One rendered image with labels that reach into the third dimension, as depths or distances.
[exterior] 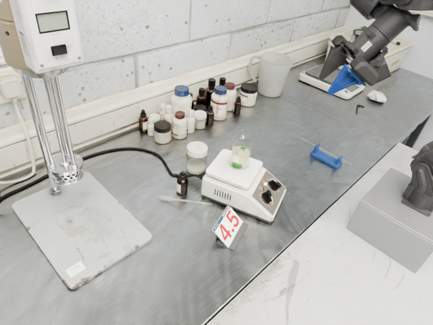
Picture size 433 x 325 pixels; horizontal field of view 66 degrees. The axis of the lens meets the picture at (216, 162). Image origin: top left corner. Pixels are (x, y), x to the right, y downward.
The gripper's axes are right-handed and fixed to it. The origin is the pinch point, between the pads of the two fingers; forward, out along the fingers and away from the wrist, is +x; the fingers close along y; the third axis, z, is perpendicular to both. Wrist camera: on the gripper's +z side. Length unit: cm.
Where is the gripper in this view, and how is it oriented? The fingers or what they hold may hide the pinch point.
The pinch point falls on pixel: (335, 75)
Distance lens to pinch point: 84.7
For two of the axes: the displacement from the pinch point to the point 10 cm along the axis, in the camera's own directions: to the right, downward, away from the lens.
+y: 0.2, -6.1, 7.9
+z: 7.8, 5.0, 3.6
